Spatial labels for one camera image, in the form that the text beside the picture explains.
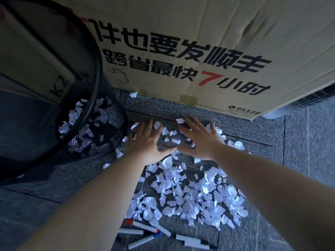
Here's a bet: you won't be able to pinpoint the person's left hand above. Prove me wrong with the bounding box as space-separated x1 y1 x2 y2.
127 120 175 165

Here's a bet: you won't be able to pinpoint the plain brown cardboard box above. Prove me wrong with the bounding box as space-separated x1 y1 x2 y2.
0 5 77 105

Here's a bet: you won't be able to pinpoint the blue cap white marker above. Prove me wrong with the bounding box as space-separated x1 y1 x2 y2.
128 231 163 250

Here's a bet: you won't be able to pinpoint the pile of white paper scraps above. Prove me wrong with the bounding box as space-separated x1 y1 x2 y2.
102 92 250 231

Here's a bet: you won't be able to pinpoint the person's right forearm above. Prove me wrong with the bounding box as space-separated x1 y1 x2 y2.
213 143 335 251

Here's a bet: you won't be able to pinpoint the paper scraps inside wastebasket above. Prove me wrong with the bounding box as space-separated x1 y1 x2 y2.
58 98 121 156

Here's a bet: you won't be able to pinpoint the red cap white marker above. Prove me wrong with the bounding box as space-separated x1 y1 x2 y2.
125 218 159 233

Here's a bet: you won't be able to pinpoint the large printed cardboard box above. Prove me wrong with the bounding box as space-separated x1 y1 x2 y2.
47 0 335 121

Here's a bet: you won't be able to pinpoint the person's left forearm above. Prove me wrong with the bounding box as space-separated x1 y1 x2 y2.
18 154 160 251

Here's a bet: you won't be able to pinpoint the black mesh wastebasket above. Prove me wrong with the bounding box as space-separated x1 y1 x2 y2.
0 0 129 186

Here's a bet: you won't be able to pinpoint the person's right hand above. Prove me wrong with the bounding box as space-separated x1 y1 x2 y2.
176 117 225 161

